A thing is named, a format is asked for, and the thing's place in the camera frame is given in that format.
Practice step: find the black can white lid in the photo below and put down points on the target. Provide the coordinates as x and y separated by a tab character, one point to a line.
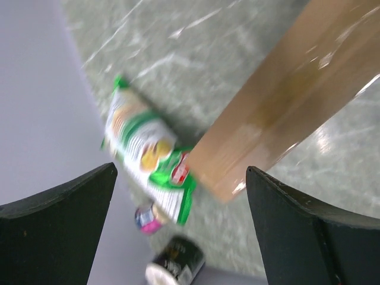
177	264

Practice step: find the green white chips bag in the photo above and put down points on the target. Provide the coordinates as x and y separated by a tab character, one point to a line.
148	150

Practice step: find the purple small yogurt cup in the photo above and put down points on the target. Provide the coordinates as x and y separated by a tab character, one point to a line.
149	218

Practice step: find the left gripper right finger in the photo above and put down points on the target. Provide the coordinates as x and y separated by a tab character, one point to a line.
304	240

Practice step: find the brown cardboard express box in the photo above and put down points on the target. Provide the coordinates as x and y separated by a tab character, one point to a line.
326	58

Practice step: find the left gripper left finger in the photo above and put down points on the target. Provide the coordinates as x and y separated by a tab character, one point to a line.
52	237

